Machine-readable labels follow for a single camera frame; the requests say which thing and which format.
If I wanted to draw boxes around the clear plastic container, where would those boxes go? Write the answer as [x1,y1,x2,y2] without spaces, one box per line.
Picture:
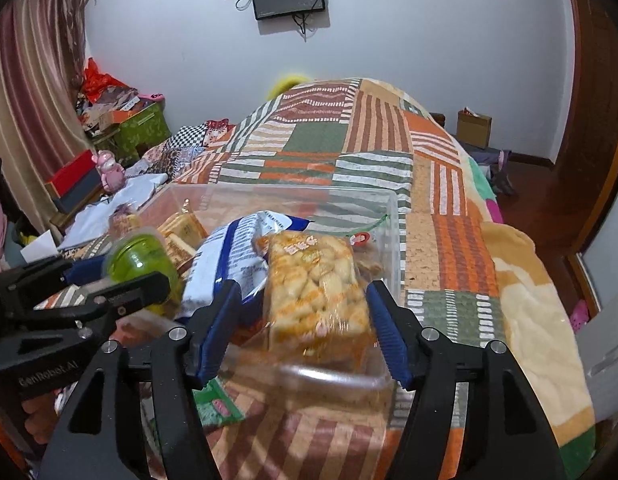
[134,182,410,393]

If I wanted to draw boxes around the pile of papers and boxes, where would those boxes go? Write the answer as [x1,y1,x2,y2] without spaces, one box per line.
[76,85,155,131]

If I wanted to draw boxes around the tan biscuit packet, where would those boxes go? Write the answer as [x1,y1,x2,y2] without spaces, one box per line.
[161,210,210,246]

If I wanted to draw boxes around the green red snack packet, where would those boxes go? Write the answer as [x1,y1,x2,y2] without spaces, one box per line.
[191,377,245,426]

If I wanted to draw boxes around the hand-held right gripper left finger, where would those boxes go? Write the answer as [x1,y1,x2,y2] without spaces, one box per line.
[36,279,244,480]

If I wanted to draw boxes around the cardboard box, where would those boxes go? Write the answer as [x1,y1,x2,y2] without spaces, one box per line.
[456,107,492,148]

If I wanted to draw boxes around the black monitor cables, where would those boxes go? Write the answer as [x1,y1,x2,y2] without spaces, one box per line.
[293,10,321,41]

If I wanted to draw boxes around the wooden door frame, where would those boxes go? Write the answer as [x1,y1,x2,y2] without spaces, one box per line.
[559,0,618,261]

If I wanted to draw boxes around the grey bag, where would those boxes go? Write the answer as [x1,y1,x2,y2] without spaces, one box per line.
[472,147,515,196]

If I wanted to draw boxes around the patchwork blanket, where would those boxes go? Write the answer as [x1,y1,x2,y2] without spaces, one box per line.
[34,77,597,480]

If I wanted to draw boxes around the checkered cloth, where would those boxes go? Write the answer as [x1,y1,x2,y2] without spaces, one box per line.
[161,125,210,161]

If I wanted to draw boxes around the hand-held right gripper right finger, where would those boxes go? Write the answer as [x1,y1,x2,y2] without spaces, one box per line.
[365,280,572,480]

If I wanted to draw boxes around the red box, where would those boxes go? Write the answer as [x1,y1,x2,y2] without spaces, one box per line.
[45,150,97,198]

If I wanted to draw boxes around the white paper box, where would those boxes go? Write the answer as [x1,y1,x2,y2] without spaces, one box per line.
[21,232,60,263]

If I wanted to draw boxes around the red patterned cushion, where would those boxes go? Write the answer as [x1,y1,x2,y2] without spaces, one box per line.
[205,119,235,148]

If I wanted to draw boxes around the blue white snack packet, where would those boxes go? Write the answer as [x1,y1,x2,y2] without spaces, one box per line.
[181,210,315,318]

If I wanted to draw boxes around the pink plush toy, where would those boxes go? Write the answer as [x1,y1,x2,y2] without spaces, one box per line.
[91,150,126,193]

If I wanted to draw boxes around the green storage box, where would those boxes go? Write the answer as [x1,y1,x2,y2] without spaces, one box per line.
[116,102,172,161]

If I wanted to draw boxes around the orange puffed snack packet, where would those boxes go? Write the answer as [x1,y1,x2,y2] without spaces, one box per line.
[254,230,377,366]

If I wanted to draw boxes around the green plastic cup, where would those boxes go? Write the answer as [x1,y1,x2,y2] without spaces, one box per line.
[105,227,182,311]

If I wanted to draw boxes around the pink slipper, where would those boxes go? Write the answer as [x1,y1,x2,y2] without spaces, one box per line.
[569,300,590,333]

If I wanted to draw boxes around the white appliance with stickers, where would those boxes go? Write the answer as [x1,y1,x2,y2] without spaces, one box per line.
[574,200,618,381]

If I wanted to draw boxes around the clear biscuit packet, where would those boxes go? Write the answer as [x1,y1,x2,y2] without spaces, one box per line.
[164,237,197,268]

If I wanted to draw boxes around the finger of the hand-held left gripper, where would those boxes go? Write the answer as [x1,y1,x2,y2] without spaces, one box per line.
[4,271,171,341]
[0,255,110,318]

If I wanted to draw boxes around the red plastic bag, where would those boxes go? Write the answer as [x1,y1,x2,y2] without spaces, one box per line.
[83,57,124,103]

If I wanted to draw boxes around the white cloth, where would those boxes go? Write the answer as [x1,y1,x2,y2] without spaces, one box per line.
[64,172,170,246]

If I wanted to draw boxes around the striped curtain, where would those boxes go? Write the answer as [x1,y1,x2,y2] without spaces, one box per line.
[0,0,97,231]

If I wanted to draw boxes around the yellow foam tube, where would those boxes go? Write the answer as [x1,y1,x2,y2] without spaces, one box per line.
[266,72,315,98]

